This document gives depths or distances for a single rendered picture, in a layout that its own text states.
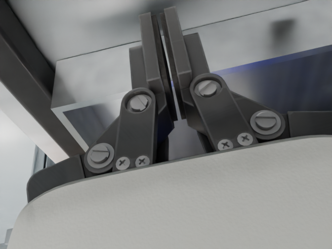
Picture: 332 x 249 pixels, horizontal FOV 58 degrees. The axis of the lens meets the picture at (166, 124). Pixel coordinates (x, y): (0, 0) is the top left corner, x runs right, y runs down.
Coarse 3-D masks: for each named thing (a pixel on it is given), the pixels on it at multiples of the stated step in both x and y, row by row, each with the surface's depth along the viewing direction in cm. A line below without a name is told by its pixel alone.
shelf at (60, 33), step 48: (48, 0) 14; (96, 0) 14; (144, 0) 15; (192, 0) 15; (240, 0) 15; (288, 0) 16; (48, 48) 16; (96, 48) 16; (0, 96) 18; (48, 144) 23
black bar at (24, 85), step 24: (0, 0) 13; (0, 24) 13; (0, 48) 13; (24, 48) 14; (0, 72) 14; (24, 72) 15; (48, 72) 16; (24, 96) 16; (48, 96) 16; (48, 120) 18; (72, 144) 20
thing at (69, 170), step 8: (64, 160) 10; (72, 160) 10; (80, 160) 10; (48, 168) 10; (56, 168) 10; (64, 168) 10; (72, 168) 10; (80, 168) 10; (32, 176) 10; (40, 176) 10; (48, 176) 10; (56, 176) 10; (64, 176) 10; (72, 176) 10; (80, 176) 10; (88, 176) 10; (32, 184) 10; (40, 184) 10; (48, 184) 10; (56, 184) 10; (32, 192) 10; (40, 192) 10
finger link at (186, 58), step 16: (160, 16) 12; (176, 16) 12; (176, 32) 11; (176, 48) 11; (192, 48) 12; (176, 64) 10; (192, 64) 11; (176, 80) 11; (176, 96) 11; (240, 96) 10; (192, 112) 11; (256, 112) 10; (272, 112) 10; (256, 128) 9; (272, 128) 9
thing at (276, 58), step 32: (320, 0) 16; (192, 32) 16; (224, 32) 16; (256, 32) 15; (288, 32) 15; (320, 32) 14; (64, 64) 16; (96, 64) 16; (128, 64) 15; (224, 64) 14; (256, 64) 14; (288, 64) 19; (320, 64) 20; (64, 96) 15; (96, 96) 15; (256, 96) 21; (288, 96) 22; (320, 96) 22; (96, 128) 20; (192, 128) 23
